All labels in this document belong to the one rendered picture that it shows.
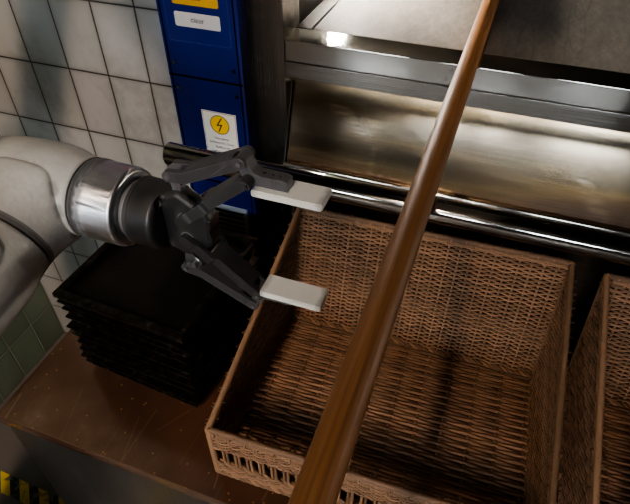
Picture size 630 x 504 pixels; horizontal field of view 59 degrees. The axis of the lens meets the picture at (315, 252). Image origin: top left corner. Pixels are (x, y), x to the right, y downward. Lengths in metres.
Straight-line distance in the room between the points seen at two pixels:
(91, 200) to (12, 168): 0.09
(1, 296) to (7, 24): 0.88
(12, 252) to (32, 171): 0.09
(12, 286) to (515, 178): 0.80
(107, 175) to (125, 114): 0.70
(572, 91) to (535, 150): 0.12
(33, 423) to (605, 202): 1.14
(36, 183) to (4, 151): 0.06
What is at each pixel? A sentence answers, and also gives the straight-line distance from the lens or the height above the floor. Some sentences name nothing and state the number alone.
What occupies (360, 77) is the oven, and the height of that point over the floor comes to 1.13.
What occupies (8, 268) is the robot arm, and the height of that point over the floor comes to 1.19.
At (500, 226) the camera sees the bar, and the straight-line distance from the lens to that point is 0.65.
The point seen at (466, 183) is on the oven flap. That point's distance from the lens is 1.05.
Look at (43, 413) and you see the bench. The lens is 1.27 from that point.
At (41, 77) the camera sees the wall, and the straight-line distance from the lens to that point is 1.42.
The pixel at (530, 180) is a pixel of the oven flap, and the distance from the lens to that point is 1.05.
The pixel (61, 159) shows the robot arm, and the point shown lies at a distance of 0.65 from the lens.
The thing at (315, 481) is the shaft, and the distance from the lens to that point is 0.39.
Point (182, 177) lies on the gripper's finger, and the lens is 0.55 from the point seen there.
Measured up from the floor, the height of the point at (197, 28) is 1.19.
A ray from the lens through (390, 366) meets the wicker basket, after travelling 1.21.
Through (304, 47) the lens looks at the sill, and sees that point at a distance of 1.03.
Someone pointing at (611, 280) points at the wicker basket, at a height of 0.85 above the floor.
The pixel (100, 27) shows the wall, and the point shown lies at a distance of 1.24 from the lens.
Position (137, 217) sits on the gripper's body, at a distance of 0.59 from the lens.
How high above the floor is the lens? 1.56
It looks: 43 degrees down
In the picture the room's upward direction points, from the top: straight up
